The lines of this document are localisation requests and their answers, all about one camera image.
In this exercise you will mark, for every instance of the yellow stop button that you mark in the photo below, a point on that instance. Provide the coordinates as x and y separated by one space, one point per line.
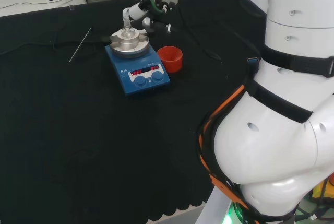
323 190

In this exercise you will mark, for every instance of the heater with blue base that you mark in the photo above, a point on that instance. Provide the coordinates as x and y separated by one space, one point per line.
141 83

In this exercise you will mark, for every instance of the thin glass rod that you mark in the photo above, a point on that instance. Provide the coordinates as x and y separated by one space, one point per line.
81 44

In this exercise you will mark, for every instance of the clear round-bottom glass flask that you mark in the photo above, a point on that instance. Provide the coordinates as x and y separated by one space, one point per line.
128 33

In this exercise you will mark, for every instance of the black bench cloth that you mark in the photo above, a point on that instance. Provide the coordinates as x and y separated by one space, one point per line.
78 130

